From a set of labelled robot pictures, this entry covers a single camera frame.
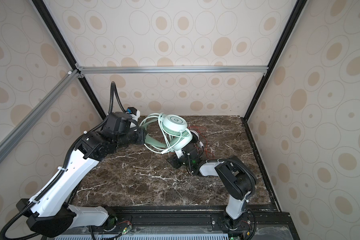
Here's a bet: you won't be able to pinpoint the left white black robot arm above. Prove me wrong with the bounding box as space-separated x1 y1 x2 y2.
0 107 146 240

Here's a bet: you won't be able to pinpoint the black frame post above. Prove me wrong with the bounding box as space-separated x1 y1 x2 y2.
243 0 308 123
31 0 106 120

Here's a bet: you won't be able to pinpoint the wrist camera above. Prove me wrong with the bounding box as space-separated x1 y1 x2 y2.
175 150 184 159
127 107 141 121

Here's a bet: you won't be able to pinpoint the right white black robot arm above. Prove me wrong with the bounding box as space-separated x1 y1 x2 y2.
167 144 257 221

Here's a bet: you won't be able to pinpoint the white black red headphones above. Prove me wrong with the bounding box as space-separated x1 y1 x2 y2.
190 130 204 150

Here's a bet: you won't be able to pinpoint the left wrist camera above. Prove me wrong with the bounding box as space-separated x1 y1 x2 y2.
127 107 141 121

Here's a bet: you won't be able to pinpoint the right black frame post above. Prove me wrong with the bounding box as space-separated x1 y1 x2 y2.
243 0 308 123

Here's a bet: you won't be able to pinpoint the left black frame post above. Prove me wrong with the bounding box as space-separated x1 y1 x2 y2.
31 0 106 120

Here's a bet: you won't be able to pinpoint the horizontal aluminium rail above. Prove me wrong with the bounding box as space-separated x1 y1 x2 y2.
79 66 268 74

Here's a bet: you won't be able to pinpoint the mint green headphones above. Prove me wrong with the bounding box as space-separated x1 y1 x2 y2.
139 113 192 155

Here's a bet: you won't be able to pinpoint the left diagonal aluminium rail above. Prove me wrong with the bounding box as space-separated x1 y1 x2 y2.
0 70 79 164

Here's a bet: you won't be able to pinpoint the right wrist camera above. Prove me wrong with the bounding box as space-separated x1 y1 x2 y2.
175 150 184 159

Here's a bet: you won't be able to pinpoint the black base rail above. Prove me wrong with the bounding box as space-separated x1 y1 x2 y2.
57 205 300 240

